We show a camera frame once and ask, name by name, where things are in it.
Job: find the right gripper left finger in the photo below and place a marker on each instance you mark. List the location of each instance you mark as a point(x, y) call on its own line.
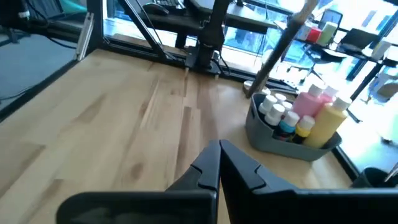
point(140, 208)

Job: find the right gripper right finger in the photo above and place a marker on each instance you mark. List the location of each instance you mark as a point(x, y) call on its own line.
point(295, 208)

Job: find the grey-teal plastic bin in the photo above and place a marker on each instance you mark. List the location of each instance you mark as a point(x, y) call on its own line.
point(264, 140)

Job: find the small yellow paint bottle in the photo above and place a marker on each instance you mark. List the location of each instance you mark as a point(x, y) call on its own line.
point(303, 129)

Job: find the small light blue paint bottle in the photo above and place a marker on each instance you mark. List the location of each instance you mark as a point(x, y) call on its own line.
point(287, 124)

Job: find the large yellow paint bottle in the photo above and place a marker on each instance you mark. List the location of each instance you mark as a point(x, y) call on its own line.
point(326, 124)

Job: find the small white black-striped paint bottle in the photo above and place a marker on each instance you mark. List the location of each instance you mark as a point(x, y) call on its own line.
point(275, 113)

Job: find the black paintbrush silver ferrule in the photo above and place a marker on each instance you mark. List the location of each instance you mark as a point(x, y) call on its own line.
point(280, 49)

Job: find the teal ribbed plastic cup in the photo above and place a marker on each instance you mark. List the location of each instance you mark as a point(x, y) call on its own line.
point(373, 179)

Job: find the office chair star base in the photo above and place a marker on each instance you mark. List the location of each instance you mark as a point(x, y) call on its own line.
point(308, 67)

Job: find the black standing desk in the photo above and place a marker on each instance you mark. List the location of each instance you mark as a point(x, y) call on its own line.
point(367, 81)

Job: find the red box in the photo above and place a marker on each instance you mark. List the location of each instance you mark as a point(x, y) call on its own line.
point(314, 35)

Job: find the green cylinder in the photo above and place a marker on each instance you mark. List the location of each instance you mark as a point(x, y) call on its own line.
point(327, 33)

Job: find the dark laptop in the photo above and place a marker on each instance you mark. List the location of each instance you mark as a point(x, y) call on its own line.
point(357, 39)

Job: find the white cylinder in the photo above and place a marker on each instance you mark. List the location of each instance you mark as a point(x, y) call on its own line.
point(382, 49)

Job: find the white aluminium extrusion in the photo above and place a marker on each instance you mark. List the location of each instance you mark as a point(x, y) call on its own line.
point(84, 35)

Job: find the black computer mouse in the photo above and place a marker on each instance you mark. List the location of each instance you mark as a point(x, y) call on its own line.
point(157, 8)

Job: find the black keyboard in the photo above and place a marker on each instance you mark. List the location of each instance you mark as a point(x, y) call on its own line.
point(169, 3)

